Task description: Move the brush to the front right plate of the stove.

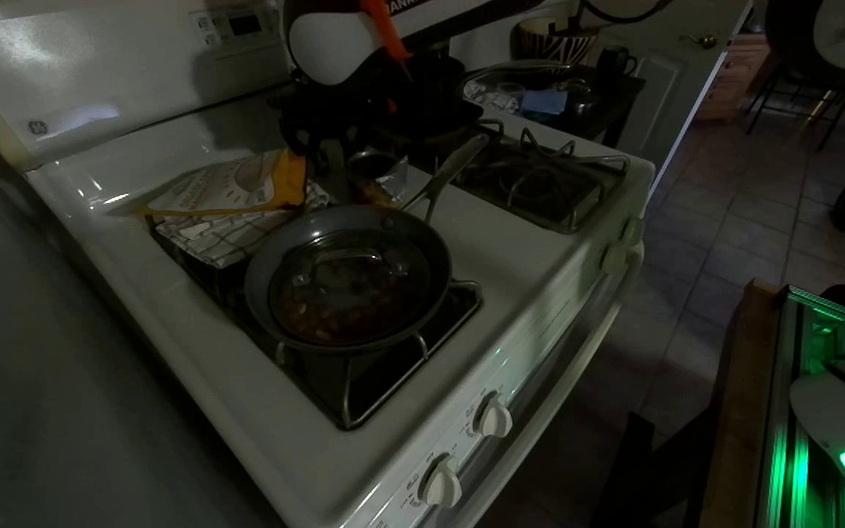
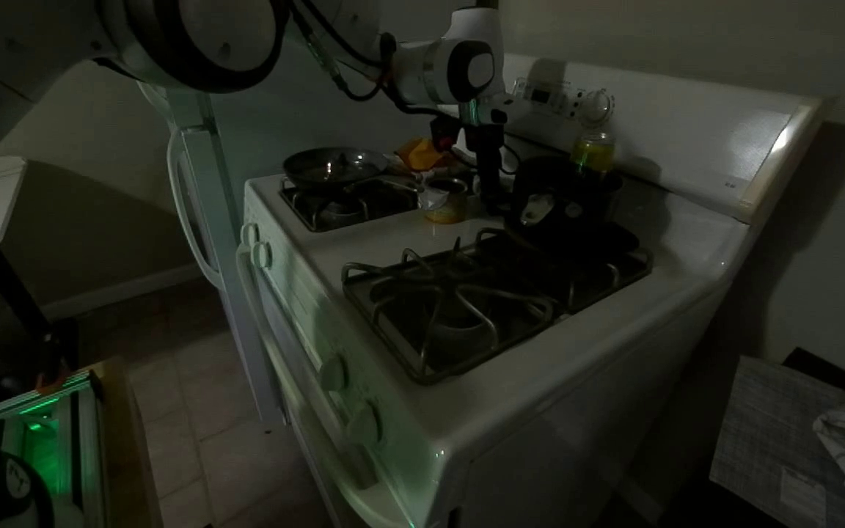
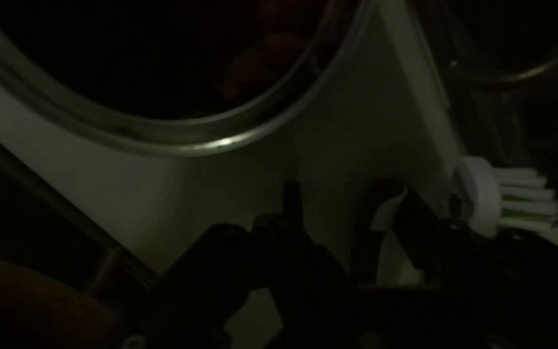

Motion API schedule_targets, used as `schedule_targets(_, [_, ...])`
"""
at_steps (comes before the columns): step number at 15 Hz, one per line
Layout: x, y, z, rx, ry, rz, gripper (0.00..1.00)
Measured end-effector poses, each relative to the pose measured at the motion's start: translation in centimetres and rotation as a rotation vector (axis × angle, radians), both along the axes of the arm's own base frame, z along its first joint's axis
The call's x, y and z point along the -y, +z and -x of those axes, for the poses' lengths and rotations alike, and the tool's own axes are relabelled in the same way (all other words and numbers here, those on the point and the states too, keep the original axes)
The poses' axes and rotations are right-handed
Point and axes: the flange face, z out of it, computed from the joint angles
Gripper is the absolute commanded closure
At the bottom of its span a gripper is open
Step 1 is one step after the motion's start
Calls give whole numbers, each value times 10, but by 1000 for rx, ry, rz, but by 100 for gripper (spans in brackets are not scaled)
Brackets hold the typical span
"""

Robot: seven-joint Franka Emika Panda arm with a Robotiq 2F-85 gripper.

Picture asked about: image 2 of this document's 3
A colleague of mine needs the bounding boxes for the orange and white food package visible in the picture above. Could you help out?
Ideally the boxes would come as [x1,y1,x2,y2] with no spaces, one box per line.
[389,134,463,179]

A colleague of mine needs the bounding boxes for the white gas stove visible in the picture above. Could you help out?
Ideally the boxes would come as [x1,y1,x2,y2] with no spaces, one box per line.
[235,52,826,528]

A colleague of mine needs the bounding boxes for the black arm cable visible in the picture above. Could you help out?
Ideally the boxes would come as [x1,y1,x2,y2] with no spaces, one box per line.
[288,0,402,106]

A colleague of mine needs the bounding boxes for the black burner grate under pan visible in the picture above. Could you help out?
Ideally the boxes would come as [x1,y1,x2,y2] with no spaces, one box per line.
[279,173,419,235]

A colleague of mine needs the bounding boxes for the stove control display panel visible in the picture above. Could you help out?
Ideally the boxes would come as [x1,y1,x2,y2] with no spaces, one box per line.
[517,56,622,125]

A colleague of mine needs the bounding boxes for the black burner grate under pot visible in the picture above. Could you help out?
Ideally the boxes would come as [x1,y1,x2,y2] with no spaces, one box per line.
[341,226,656,387]

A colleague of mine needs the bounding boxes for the black pot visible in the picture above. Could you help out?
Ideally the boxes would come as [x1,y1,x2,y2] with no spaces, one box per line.
[504,156,643,261]

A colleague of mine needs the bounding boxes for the grey frying pan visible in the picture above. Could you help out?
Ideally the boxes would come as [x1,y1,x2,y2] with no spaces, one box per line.
[279,143,399,189]

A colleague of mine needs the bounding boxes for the green lit robot cart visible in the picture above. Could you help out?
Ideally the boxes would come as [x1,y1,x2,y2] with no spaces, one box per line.
[0,360,110,528]

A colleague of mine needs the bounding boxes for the white refrigerator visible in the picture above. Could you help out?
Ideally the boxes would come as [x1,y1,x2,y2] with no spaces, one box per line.
[160,82,288,434]

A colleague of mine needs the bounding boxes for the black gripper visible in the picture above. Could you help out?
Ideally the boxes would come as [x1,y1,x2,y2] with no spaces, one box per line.
[451,96,512,214]

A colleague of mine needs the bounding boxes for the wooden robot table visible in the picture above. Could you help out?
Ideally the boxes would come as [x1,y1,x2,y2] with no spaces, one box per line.
[87,354,168,528]

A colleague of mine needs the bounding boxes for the green bottle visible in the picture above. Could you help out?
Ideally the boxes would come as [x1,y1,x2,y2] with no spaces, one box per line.
[573,115,620,179]

